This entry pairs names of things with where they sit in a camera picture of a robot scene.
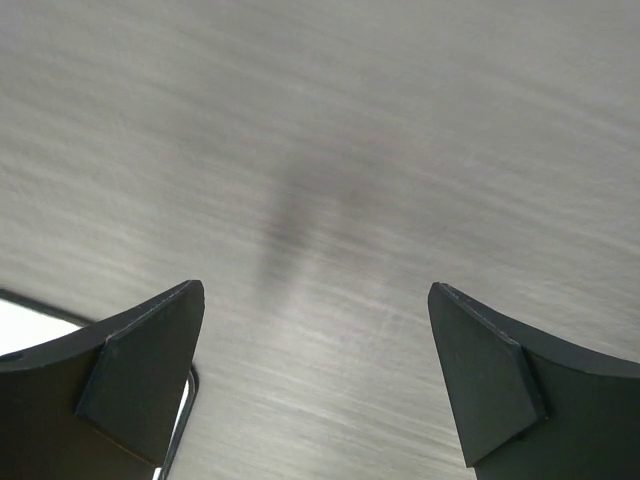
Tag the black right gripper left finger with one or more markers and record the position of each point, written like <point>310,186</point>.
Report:
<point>100,402</point>

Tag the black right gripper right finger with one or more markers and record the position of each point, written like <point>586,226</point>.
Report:
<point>529,405</point>

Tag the white mat with black border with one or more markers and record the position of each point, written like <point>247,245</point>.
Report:
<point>27,322</point>

